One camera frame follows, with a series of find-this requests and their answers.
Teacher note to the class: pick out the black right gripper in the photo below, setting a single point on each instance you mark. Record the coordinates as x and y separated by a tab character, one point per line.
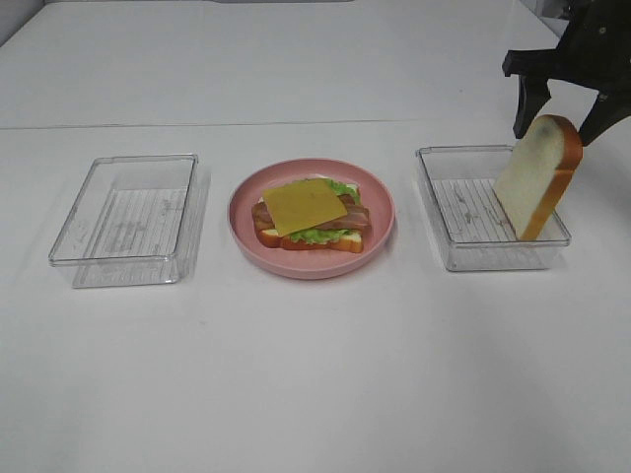
593	52

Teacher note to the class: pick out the bacon strip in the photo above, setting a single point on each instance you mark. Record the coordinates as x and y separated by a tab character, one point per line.
262	218
358	217

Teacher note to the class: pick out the bread slice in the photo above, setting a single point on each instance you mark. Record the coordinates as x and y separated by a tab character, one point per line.
540	169
270	238

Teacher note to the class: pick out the green lettuce leaf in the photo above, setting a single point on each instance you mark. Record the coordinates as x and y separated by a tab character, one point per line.
321	236

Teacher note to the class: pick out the yellow cheese slice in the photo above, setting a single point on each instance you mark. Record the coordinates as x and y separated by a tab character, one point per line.
301	205

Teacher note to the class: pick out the clear plastic right tray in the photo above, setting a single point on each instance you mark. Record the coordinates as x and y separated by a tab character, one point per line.
470	226

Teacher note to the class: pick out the clear plastic tray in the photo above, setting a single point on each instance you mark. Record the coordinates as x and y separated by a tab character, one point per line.
470	226
136	221

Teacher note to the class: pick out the pink plate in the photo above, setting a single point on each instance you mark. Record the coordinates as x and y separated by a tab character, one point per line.
318	263

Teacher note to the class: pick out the clear plastic left tray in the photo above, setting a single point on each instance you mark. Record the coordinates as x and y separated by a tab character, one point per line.
136	221

